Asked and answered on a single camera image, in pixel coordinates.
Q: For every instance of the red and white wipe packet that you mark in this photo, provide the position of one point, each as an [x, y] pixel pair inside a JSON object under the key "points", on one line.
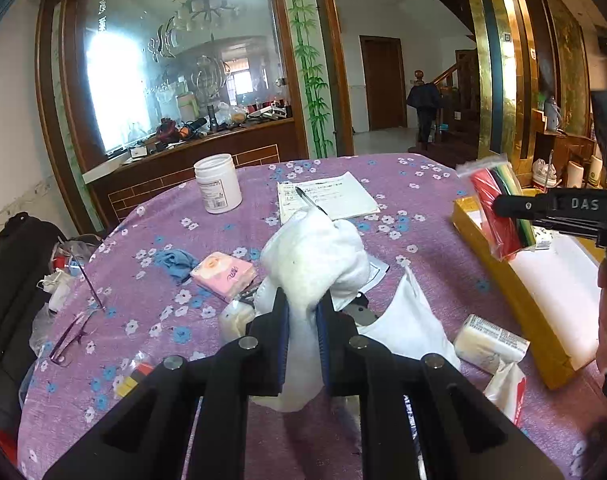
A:
{"points": [[507, 395]]}

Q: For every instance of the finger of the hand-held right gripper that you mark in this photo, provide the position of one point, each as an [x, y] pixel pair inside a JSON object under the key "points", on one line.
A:
{"points": [[543, 205]]}

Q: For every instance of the etched glass partition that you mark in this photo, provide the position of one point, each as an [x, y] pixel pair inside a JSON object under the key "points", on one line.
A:
{"points": [[133, 60]]}

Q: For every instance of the purple eyeglasses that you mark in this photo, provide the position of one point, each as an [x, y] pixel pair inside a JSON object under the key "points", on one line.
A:
{"points": [[86, 282]]}

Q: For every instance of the brown wooden door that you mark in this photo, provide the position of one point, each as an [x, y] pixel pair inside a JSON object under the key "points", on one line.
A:
{"points": [[382, 82]]}

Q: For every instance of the bamboo painted panel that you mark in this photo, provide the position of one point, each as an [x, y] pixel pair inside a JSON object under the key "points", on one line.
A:
{"points": [[308, 60]]}

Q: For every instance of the white bin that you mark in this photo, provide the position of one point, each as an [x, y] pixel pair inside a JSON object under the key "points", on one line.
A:
{"points": [[576, 172]]}

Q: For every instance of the crumpled clear wrapper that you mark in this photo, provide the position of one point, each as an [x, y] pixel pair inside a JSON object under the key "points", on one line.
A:
{"points": [[377, 270]]}

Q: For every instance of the blue cloth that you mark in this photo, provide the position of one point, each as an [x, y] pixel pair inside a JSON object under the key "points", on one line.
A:
{"points": [[176, 264]]}

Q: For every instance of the clear bag of coloured sheets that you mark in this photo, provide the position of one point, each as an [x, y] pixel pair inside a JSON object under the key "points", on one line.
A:
{"points": [[488, 185]]}

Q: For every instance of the small yellow red packet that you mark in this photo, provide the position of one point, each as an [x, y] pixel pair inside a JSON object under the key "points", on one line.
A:
{"points": [[131, 377]]}

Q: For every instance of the white towel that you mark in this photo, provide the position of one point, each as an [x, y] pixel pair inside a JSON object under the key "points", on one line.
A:
{"points": [[313, 260]]}

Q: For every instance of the gold pillar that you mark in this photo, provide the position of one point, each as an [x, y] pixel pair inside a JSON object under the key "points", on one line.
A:
{"points": [[498, 60]]}

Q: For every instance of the black bag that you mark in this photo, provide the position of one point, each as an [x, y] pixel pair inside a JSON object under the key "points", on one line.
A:
{"points": [[18, 260]]}

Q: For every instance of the printed paper notebook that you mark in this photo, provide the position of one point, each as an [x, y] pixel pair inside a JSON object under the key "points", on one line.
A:
{"points": [[343, 195]]}

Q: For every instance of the white plastic bag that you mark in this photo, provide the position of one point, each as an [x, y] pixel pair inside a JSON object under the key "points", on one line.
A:
{"points": [[408, 321]]}

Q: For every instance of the clutter on wooden ledge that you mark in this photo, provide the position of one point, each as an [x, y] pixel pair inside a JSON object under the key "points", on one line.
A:
{"points": [[203, 127]]}

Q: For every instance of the white wrapped tissue pack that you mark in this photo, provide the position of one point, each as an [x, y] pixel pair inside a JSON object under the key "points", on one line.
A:
{"points": [[489, 342]]}

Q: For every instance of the black pen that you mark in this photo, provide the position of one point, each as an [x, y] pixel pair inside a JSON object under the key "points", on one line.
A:
{"points": [[311, 200]]}

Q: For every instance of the wooden staircase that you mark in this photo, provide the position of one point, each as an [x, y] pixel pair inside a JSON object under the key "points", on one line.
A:
{"points": [[458, 105]]}

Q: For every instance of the pink tissue pack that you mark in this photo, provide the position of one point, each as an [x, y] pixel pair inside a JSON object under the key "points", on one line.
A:
{"points": [[223, 276]]}

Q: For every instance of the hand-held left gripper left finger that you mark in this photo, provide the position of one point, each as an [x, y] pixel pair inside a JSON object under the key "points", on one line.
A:
{"points": [[282, 341]]}

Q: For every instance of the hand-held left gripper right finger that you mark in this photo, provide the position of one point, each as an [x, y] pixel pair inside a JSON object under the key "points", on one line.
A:
{"points": [[324, 345]]}

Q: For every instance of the yellow cardboard box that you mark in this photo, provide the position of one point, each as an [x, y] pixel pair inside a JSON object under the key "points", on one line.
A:
{"points": [[528, 322]]}

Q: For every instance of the white plastic jar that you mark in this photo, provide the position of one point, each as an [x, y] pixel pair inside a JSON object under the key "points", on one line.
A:
{"points": [[217, 182]]}

